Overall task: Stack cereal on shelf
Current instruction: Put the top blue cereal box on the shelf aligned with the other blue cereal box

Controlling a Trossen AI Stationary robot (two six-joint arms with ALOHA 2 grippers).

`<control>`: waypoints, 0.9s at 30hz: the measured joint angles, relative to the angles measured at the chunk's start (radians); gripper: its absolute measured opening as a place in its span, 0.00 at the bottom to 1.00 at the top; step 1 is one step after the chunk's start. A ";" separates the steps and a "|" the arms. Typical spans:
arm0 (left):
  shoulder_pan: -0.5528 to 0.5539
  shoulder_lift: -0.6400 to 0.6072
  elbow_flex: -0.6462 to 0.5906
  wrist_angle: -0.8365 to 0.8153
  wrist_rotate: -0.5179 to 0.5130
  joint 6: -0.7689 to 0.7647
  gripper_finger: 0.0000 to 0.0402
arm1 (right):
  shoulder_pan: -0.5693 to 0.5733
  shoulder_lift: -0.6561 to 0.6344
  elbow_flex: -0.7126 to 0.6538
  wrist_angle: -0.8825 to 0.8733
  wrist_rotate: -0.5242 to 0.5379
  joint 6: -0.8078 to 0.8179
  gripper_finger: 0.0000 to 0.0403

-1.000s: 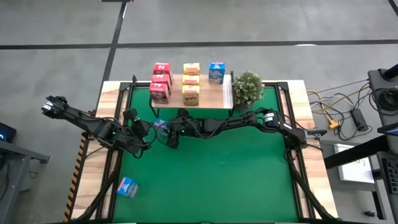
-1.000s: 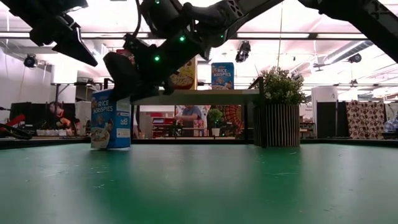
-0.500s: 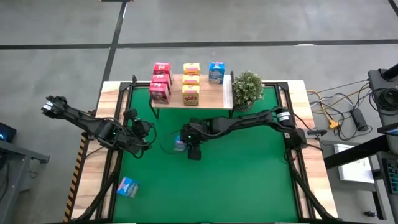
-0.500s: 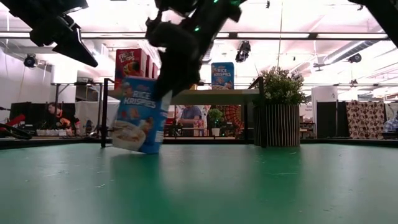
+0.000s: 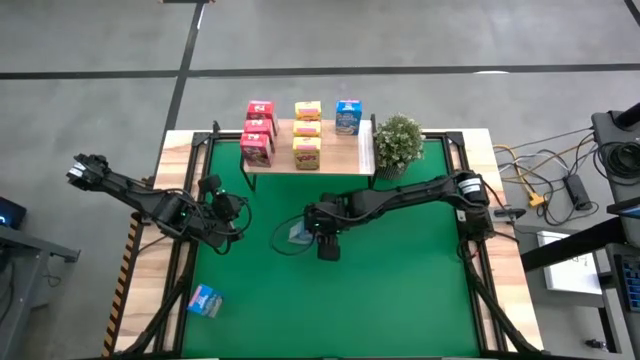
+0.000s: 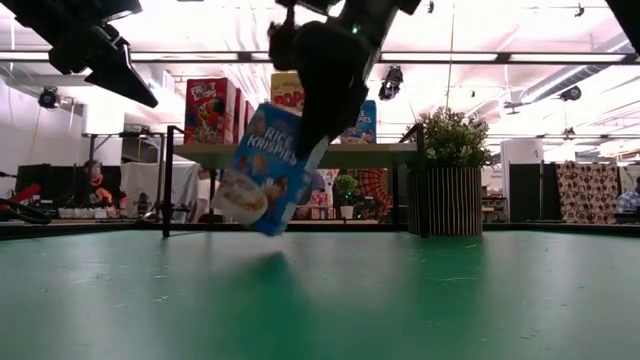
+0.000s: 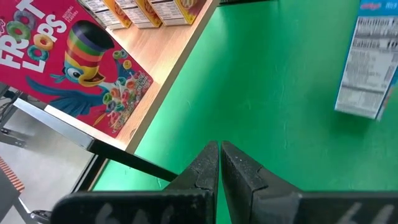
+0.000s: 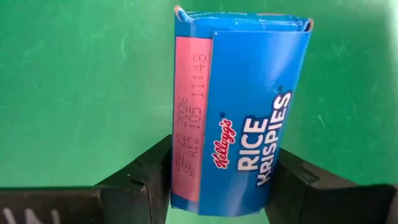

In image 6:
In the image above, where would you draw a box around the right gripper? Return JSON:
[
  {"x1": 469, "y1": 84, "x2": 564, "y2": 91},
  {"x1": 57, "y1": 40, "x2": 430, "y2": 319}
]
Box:
[{"x1": 297, "y1": 0, "x2": 401, "y2": 159}]

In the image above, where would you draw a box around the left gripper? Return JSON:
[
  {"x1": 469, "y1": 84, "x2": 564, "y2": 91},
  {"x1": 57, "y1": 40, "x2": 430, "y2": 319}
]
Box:
[{"x1": 14, "y1": 0, "x2": 159, "y2": 109}]

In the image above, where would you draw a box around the blue Rice Krispies box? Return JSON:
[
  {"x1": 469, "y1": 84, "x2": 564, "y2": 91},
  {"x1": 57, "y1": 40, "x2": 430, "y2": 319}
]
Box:
[
  {"x1": 210, "y1": 102, "x2": 332, "y2": 238},
  {"x1": 339, "y1": 99, "x2": 378, "y2": 146}
]

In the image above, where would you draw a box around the yellow Pops cereal box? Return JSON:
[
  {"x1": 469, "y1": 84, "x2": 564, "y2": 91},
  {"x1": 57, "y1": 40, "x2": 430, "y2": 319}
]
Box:
[{"x1": 270, "y1": 72, "x2": 306, "y2": 115}]

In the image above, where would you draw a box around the small plant in white pot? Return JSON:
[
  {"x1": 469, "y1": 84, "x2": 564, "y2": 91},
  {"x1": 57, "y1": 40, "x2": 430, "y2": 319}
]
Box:
[{"x1": 333, "y1": 173, "x2": 360, "y2": 221}]

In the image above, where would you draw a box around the black ceiling spotlight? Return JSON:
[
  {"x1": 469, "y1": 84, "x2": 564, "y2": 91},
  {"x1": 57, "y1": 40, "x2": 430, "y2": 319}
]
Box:
[
  {"x1": 377, "y1": 64, "x2": 405, "y2": 102},
  {"x1": 38, "y1": 85, "x2": 62, "y2": 110},
  {"x1": 559, "y1": 84, "x2": 584, "y2": 104}
]

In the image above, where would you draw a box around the red spider web cloth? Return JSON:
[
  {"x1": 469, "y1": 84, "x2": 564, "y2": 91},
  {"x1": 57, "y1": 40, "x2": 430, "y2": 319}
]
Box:
[{"x1": 349, "y1": 168, "x2": 396, "y2": 221}]

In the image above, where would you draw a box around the person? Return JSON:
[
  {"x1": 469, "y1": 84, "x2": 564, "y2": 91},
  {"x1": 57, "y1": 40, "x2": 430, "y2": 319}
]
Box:
[
  {"x1": 615, "y1": 174, "x2": 640, "y2": 214},
  {"x1": 82, "y1": 159, "x2": 119, "y2": 211}
]

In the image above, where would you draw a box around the artificial plant in striped pot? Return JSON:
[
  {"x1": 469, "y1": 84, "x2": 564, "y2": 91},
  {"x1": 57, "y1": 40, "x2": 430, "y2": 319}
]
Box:
[{"x1": 405, "y1": 105, "x2": 496, "y2": 237}]

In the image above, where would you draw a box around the green table mat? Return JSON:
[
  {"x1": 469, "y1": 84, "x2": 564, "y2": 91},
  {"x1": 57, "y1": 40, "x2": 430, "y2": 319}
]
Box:
[{"x1": 0, "y1": 229, "x2": 640, "y2": 360}]

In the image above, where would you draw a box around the black standing panel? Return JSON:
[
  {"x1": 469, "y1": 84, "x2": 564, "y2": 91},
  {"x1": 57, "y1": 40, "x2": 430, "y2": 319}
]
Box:
[{"x1": 508, "y1": 162, "x2": 544, "y2": 224}]

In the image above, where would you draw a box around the red white patterned cloth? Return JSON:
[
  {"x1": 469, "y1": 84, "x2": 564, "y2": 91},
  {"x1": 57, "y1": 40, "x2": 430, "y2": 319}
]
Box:
[{"x1": 555, "y1": 160, "x2": 621, "y2": 225}]

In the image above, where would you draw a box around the wooden shelf with black frame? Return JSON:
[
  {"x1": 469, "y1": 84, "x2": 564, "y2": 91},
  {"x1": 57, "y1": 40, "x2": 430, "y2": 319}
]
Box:
[{"x1": 162, "y1": 124, "x2": 429, "y2": 239}]

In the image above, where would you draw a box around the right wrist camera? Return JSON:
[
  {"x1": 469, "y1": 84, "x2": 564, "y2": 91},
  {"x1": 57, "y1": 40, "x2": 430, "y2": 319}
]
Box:
[{"x1": 266, "y1": 4, "x2": 303, "y2": 72}]

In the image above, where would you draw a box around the black metal table frame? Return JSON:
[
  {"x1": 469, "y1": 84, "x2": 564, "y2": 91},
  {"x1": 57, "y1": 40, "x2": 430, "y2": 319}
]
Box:
[{"x1": 0, "y1": 219, "x2": 640, "y2": 241}]

